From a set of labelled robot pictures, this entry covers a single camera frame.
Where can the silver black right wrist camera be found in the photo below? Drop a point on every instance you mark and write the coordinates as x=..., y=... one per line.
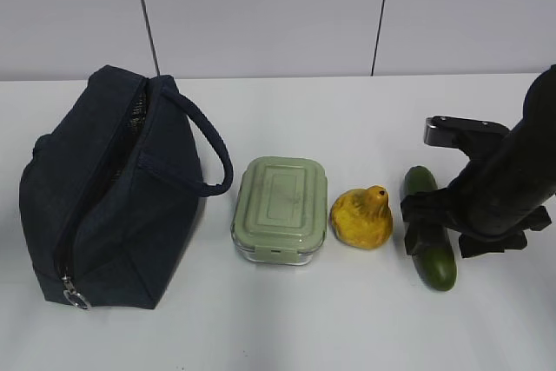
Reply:
x=441, y=131

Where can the yellow pear shaped fruit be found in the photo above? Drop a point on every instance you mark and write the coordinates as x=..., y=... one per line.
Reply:
x=361, y=218

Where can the dark green cucumber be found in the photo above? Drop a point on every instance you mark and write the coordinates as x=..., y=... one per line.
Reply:
x=435, y=266

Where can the dark navy fabric lunch bag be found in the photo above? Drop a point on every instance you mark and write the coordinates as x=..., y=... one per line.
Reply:
x=109, y=199

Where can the green lidded glass food container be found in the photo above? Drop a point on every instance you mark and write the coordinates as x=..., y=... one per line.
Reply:
x=281, y=214

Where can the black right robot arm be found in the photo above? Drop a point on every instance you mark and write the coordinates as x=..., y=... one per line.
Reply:
x=538, y=119

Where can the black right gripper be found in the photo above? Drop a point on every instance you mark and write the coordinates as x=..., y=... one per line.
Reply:
x=491, y=203

